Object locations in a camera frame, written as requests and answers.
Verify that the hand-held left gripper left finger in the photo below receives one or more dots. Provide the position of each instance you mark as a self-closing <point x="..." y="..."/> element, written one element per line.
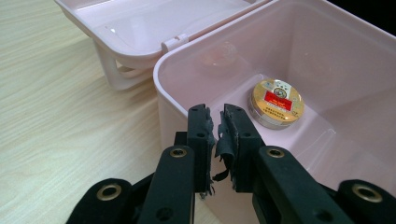
<point x="177" y="180"/>

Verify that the round gold tin red label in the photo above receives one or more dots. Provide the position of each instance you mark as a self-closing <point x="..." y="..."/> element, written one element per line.
<point x="277" y="102"/>

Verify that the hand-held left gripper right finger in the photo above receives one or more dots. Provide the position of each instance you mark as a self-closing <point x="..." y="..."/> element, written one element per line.
<point x="280" y="186"/>

